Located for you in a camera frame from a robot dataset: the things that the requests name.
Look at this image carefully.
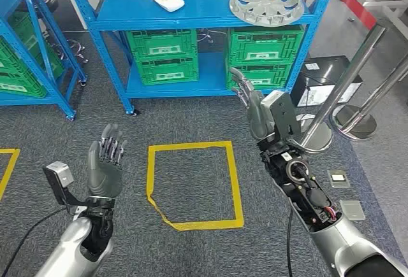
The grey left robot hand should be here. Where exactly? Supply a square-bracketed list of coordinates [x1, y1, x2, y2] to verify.
[87, 124, 128, 200]

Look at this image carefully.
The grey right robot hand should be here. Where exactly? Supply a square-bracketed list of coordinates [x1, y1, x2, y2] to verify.
[229, 67, 277, 141]

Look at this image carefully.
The silver plastic wheel cover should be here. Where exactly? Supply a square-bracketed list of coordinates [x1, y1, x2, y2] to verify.
[228, 0, 305, 28]

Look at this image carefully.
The blue metal shelf rack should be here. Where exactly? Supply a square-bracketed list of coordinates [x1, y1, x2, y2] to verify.
[60, 0, 342, 116]
[0, 0, 87, 120]

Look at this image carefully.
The yellow floor tape square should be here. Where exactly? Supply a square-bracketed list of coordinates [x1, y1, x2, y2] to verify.
[146, 141, 245, 232]

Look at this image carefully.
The black box with labels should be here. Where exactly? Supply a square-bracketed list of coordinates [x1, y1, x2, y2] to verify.
[291, 55, 363, 108]

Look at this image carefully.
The metal floor socket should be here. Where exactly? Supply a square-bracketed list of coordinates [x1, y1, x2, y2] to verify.
[327, 169, 351, 189]

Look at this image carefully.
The grey floor cover plate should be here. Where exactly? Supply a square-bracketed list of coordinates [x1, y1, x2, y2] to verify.
[339, 199, 366, 222]

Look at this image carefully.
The red barrier belt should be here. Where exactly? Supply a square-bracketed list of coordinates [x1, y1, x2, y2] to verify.
[317, 0, 377, 31]

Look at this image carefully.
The black round stool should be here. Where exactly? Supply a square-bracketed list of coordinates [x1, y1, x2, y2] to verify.
[16, 0, 88, 65]

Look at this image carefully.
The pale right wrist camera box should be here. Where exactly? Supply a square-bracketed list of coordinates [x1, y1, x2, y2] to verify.
[261, 90, 301, 143]

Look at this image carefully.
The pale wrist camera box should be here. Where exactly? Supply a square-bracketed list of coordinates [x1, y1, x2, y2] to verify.
[261, 90, 301, 143]
[42, 161, 87, 216]

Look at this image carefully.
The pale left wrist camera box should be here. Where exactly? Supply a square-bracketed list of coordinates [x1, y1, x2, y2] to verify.
[42, 161, 87, 216]

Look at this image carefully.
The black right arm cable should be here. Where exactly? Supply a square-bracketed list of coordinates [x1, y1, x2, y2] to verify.
[286, 210, 295, 277]

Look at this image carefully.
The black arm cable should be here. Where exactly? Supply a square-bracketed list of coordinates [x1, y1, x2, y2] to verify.
[0, 206, 67, 277]
[286, 210, 295, 277]

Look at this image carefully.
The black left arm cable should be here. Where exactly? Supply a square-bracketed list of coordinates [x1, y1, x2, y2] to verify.
[0, 206, 67, 277]

